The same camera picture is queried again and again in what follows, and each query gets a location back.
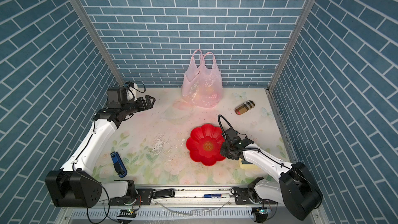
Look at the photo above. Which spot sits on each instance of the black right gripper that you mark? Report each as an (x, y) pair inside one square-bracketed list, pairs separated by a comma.
[(222, 151)]

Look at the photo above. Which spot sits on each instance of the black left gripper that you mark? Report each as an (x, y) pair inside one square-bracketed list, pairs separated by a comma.
[(148, 104)]

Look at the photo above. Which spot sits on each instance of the pink plastic bag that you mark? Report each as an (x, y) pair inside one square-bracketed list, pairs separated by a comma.
[(202, 81)]

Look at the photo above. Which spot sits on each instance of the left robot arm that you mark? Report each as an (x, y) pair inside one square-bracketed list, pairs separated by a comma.
[(73, 185)]

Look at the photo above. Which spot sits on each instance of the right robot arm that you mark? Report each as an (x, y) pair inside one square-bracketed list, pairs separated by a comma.
[(295, 185)]

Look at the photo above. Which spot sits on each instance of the yellow calculator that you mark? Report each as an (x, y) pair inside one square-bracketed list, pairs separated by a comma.
[(245, 165)]

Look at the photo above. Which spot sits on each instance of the red flower-shaped bowl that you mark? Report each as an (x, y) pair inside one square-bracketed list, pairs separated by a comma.
[(204, 145)]

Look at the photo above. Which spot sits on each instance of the plaid glasses case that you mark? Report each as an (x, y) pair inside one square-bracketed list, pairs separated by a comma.
[(244, 107)]

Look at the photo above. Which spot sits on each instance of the blue pen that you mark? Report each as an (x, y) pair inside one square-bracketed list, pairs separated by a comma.
[(213, 196)]

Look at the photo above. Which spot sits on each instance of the blue stapler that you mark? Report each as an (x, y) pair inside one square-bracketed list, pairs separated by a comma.
[(118, 165)]

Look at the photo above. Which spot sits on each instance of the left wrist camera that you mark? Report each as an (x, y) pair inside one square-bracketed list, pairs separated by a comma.
[(122, 94)]

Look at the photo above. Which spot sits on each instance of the aluminium front rail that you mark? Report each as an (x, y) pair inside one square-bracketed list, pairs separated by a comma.
[(188, 205)]

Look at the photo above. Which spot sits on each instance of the aluminium left corner post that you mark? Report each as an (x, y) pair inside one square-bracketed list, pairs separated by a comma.
[(87, 23)]

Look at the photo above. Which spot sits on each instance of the aluminium corner post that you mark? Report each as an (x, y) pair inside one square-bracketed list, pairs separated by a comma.
[(87, 23), (292, 40)]

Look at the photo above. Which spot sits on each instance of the aluminium right corner post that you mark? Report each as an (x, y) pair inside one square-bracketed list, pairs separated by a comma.
[(292, 40)]

